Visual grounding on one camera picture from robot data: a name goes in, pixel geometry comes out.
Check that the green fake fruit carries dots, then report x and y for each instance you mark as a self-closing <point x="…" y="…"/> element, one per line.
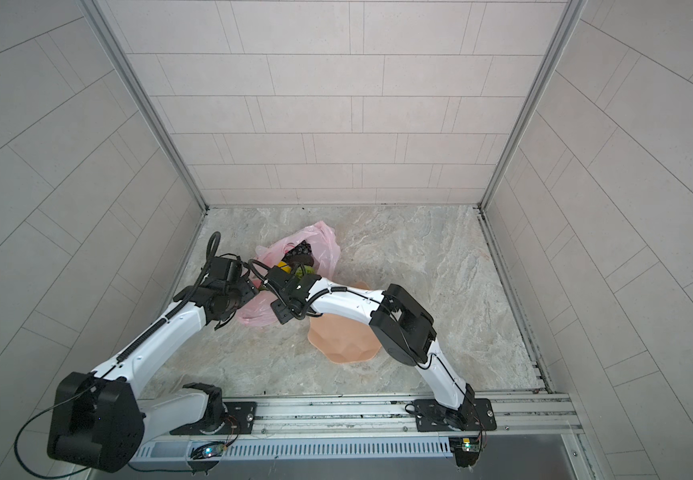
<point x="303" y="270"/>

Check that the circuit board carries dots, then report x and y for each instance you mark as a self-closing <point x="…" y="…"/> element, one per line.
<point x="465" y="451"/>
<point x="208" y="451"/>

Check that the right circuit board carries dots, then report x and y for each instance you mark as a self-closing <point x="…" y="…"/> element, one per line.
<point x="465" y="451"/>

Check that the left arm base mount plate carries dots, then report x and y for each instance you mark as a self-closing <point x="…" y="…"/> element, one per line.
<point x="233" y="418"/>

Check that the left circuit board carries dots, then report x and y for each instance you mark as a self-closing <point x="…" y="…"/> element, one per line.
<point x="208" y="451"/>

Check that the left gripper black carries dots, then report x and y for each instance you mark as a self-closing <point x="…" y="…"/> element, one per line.
<point x="247" y="285"/>

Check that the pink scalloped plate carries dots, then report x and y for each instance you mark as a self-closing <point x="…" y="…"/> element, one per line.
<point x="341" y="339"/>

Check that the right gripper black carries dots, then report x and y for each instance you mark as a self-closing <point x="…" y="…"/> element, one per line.
<point x="277" y="307"/>

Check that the yellow fake lemon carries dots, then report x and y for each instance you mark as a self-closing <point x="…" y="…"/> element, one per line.
<point x="284" y="266"/>

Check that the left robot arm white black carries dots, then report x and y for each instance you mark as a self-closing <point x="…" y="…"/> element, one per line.
<point x="99" y="419"/>

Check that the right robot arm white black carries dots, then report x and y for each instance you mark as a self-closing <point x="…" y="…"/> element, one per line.
<point x="401" y="325"/>

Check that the white vent grille strip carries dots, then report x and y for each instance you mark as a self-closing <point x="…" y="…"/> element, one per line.
<point x="169" y="454"/>

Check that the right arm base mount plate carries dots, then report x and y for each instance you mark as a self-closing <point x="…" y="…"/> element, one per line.
<point x="474" y="415"/>

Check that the dark fake grapes bunch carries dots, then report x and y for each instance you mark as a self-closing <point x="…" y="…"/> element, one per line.
<point x="300" y="255"/>

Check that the aluminium rail frame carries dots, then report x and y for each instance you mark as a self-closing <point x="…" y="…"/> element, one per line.
<point x="382" y="415"/>

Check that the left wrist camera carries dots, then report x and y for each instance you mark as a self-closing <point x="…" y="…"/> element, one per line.
<point x="224" y="271"/>

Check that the pink plastic bag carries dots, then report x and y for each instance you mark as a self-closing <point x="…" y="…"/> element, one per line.
<point x="326" y="252"/>

